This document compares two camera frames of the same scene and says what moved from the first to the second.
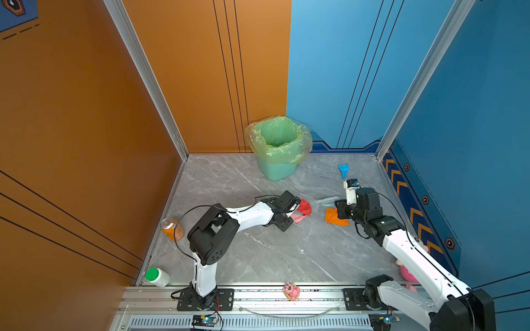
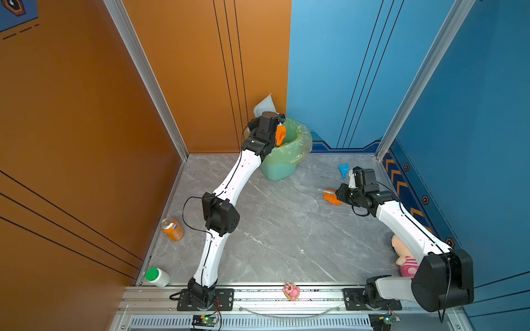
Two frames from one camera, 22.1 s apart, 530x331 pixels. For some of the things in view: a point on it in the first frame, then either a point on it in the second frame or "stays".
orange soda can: (168, 225) stays
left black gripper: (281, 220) to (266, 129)
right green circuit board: (382, 321) stays
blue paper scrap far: (344, 169) stays
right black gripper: (342, 204) to (340, 194)
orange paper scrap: (331, 216) to (280, 134)
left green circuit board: (204, 320) stays
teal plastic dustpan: (303, 209) to (266, 105)
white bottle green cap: (157, 276) stays
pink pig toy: (291, 292) stays
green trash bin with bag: (278, 143) stays
